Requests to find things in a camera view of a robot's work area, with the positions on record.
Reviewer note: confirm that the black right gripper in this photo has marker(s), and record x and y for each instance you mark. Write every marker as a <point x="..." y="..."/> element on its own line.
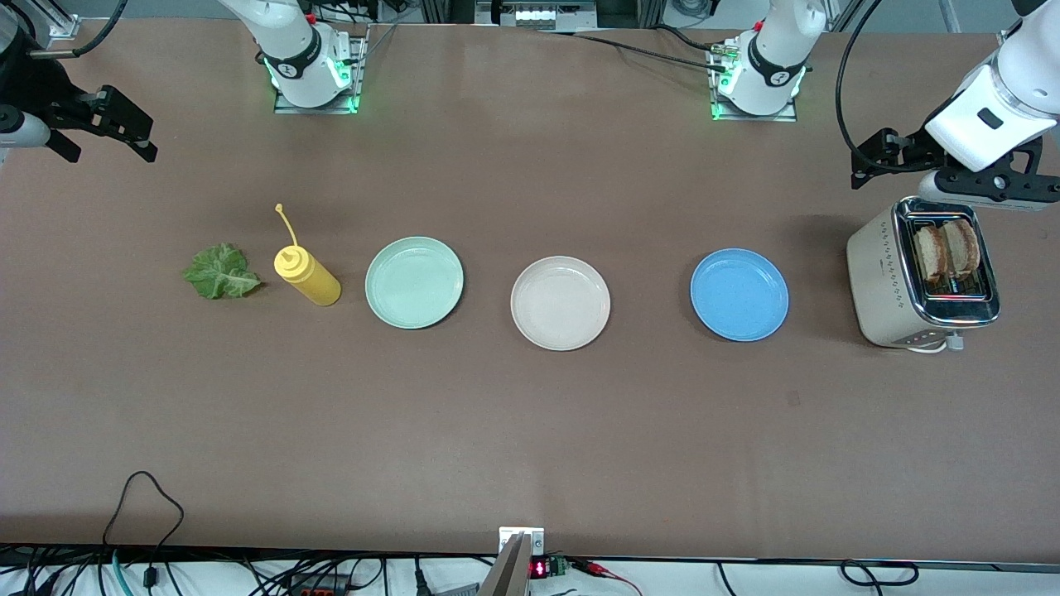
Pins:
<point x="40" y="98"/>

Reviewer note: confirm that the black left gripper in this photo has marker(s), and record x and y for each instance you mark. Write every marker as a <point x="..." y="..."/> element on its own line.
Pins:
<point x="905" y="153"/>

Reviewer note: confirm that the pale bread slice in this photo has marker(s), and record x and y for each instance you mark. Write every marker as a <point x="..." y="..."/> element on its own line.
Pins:
<point x="930" y="252"/>

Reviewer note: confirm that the green lettuce leaf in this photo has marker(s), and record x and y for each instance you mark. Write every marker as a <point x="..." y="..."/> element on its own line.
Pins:
<point x="219" y="273"/>

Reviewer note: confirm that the yellow mustard squeeze bottle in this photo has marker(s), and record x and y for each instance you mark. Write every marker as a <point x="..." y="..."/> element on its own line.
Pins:
<point x="315" y="283"/>

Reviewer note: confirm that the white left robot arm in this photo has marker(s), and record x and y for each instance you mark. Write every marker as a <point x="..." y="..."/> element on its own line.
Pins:
<point x="778" y="50"/>

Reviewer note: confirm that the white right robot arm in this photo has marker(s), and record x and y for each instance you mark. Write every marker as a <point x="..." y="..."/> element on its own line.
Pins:
<point x="286" y="37"/>

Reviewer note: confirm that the blue plate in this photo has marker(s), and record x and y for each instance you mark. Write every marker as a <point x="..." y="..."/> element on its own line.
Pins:
<point x="739" y="295"/>

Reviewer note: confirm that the beige plate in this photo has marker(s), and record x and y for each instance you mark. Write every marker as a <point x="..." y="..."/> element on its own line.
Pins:
<point x="561" y="303"/>

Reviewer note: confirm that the light green plate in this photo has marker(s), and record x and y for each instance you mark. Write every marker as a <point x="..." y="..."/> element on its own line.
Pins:
<point x="414" y="283"/>

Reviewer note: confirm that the brown crusted bread slice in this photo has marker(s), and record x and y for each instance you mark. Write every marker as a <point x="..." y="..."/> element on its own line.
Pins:
<point x="963" y="247"/>

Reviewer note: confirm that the cream and chrome toaster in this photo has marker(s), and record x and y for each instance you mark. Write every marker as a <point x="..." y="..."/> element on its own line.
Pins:
<point x="878" y="281"/>

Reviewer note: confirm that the white power strip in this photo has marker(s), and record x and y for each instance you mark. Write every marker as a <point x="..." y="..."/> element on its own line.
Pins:
<point x="534" y="15"/>

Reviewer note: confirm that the red and black clip lead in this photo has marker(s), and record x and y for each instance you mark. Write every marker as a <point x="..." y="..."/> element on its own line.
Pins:
<point x="592" y="566"/>

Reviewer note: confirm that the red digit display module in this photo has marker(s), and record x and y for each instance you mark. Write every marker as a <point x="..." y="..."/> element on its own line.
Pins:
<point x="540" y="569"/>

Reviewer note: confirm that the grey aluminium bar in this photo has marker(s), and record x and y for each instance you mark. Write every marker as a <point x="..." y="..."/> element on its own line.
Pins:
<point x="507" y="575"/>

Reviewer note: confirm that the silver aluminium frame profile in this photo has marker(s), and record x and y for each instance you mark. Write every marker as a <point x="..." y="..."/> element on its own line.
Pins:
<point x="1006" y="37"/>
<point x="62" y="21"/>

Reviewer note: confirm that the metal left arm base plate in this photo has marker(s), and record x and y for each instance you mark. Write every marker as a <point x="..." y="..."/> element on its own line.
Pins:
<point x="755" y="117"/>

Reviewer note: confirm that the silver aluminium frame post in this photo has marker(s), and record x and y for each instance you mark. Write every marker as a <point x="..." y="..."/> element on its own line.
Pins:
<point x="951" y="12"/>

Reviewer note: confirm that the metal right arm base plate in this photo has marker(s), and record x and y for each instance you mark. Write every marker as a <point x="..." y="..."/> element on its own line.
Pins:
<point x="319" y="108"/>

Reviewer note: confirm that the silver mounting bracket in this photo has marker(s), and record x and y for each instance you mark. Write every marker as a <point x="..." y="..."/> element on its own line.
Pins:
<point x="536" y="538"/>

